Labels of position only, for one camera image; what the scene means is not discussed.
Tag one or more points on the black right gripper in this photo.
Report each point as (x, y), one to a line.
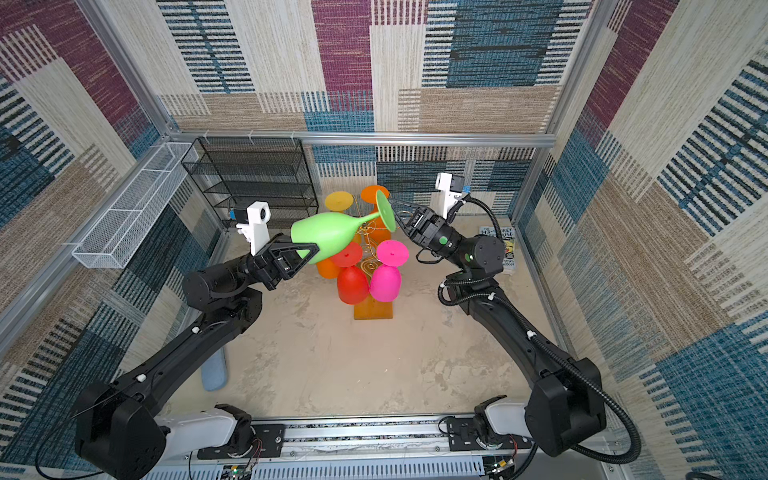
(421, 227)

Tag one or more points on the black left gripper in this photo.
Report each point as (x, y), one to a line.
(267, 271)

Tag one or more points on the green plastic wine glass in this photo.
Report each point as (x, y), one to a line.
(331, 232)

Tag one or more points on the pink plastic wine glass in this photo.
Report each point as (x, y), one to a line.
(386, 281)

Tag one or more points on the red plastic wine glass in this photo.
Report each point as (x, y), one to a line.
(352, 282)

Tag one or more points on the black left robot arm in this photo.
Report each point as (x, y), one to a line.
(118, 429)

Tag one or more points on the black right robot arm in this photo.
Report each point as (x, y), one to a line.
(567, 404)

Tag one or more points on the orange back wine glass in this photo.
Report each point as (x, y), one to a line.
(376, 229)

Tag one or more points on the orange wine glass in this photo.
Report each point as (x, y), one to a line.
(328, 269)
(376, 229)

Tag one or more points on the orange front wine glass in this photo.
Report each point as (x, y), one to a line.
(328, 269)

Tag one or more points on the yellow plastic wine glass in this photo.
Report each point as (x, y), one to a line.
(339, 201)

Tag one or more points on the colourful story book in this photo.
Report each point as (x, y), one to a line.
(509, 238)

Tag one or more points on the black mesh shelf unit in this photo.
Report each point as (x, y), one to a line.
(232, 173)

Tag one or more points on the blue sponge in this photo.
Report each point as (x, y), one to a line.
(214, 371)

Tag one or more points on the gold wire glass rack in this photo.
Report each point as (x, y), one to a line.
(370, 309)

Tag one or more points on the white wire wall basket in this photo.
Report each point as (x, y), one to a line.
(119, 232)

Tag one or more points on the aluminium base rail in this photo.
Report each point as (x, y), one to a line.
(390, 447)

